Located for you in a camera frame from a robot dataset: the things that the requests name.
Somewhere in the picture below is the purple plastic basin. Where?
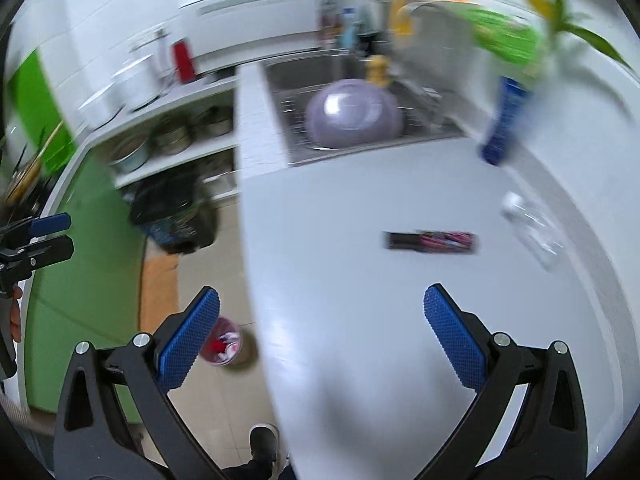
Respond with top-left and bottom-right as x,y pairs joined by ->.
305,78 -> 404,150

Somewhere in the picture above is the clear plastic bottle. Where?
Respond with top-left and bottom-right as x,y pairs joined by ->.
501,192 -> 564,271

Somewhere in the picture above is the black floral tube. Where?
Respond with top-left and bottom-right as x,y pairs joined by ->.
384,231 -> 477,254

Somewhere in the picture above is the green plastic basket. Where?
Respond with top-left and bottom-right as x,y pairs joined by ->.
463,6 -> 547,77

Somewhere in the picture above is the red cloth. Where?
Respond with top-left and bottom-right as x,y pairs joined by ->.
207,339 -> 227,354

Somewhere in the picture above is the stainless steel sink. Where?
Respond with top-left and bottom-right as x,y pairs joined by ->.
262,50 -> 463,166

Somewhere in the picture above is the white rice cooker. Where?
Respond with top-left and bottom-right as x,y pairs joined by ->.
112,54 -> 163,110

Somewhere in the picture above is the pink trash bin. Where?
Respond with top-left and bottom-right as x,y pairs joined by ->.
200,316 -> 254,367

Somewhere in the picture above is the yellow sponge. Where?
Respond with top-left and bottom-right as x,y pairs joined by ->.
366,54 -> 390,88

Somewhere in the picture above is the black floor trash bin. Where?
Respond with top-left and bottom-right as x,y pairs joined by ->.
129,170 -> 217,255

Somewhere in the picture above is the person left hand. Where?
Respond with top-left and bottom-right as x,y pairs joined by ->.
10,285 -> 23,344

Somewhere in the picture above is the green bamboo plant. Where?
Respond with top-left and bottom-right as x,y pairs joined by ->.
526,0 -> 634,73

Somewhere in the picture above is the blue glass vase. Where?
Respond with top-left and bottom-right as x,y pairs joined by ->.
480,76 -> 530,166

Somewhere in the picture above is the left black shoe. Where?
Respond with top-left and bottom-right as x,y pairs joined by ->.
248,424 -> 280,466

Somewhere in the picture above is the white dishwasher appliance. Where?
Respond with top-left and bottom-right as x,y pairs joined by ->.
177,0 -> 320,73

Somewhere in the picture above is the steel pot on shelf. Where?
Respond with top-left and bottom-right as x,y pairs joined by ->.
152,115 -> 192,155

